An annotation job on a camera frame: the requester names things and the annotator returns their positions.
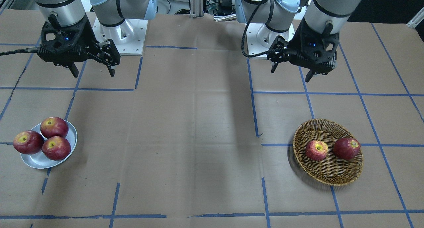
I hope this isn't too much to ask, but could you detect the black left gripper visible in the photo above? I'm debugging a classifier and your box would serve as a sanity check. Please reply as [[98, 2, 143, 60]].
[[267, 19, 339, 83]]

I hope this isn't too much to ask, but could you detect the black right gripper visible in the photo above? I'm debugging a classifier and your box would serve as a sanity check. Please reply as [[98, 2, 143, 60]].
[[36, 13, 121, 78]]

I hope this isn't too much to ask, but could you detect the red apple yellow top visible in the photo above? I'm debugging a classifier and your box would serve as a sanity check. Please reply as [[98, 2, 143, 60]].
[[305, 140, 328, 161]]

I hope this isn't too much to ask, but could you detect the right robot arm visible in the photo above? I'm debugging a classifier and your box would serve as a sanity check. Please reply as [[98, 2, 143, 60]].
[[28, 0, 157, 77]]

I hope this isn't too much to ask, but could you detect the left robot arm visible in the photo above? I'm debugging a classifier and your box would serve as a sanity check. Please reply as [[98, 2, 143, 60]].
[[235, 0, 362, 82]]

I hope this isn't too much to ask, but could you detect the red apple plate back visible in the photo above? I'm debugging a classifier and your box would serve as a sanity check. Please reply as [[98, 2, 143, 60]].
[[40, 117, 69, 139]]

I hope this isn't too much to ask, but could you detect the red apple plate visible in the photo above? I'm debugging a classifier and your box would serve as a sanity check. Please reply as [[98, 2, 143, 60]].
[[41, 136, 72, 161], [40, 117, 69, 139], [13, 130, 44, 154]]

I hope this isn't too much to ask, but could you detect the red apple plate front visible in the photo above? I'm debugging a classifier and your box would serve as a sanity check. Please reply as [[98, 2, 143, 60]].
[[41, 136, 72, 161]]

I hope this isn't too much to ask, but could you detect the dark red apple in basket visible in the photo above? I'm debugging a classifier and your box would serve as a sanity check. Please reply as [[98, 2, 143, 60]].
[[333, 138, 361, 160]]

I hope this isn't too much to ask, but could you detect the white round plate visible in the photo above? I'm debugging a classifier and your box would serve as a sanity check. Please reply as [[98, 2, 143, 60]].
[[20, 121, 78, 169]]

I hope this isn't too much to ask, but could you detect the woven wicker basket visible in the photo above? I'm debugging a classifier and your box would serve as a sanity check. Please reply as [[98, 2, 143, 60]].
[[292, 118, 364, 186]]

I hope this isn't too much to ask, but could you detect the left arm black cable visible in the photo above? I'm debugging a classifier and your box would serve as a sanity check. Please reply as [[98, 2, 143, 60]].
[[241, 0, 300, 58]]

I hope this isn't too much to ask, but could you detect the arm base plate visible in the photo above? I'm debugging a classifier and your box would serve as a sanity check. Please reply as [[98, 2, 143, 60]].
[[245, 23, 295, 55], [93, 18, 149, 56]]

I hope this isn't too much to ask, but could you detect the aluminium frame post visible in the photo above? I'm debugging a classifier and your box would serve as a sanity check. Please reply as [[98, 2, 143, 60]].
[[189, 0, 205, 19]]

